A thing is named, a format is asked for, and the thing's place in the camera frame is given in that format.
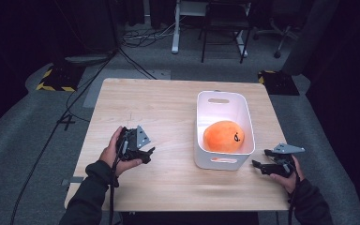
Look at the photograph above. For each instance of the person's left hand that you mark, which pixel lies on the person's left hand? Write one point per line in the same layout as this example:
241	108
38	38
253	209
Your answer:
109	154

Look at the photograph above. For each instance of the grey curtain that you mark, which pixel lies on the grey curtain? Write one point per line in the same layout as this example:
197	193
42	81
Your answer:
312	34

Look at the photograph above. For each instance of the black yellow striped base plate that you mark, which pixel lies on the black yellow striped base plate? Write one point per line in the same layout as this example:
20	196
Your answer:
61	79
279	84

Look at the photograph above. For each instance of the grey tape piece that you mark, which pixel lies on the grey tape piece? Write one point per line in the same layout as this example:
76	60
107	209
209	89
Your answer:
75	180

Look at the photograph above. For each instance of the grey stand base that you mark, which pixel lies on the grey stand base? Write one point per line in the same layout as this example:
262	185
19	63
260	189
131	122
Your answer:
86	58

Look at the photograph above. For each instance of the white plastic basket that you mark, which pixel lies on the white plastic basket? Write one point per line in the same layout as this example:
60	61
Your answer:
206	162

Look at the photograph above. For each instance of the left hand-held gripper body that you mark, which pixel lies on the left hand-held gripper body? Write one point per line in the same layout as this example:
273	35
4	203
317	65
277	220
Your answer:
132	142

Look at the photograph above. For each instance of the person's right hand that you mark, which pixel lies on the person's right hand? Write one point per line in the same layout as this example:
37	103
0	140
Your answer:
289	182

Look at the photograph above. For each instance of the orange plush toy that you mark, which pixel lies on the orange plush toy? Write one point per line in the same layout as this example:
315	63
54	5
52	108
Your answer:
223	137

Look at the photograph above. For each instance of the black tape cross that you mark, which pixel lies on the black tape cross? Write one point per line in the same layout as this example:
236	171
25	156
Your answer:
66	122

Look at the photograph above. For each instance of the white desk frame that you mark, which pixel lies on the white desk frame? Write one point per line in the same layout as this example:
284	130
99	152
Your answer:
175	34

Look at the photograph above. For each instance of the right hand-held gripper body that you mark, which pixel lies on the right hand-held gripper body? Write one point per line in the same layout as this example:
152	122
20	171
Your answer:
284	161

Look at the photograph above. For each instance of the black metal chair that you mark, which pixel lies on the black metal chair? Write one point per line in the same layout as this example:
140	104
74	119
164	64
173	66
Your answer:
225	22

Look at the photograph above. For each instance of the office swivel chair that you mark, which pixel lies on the office swivel chair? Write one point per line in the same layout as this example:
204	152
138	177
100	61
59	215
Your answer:
281	34

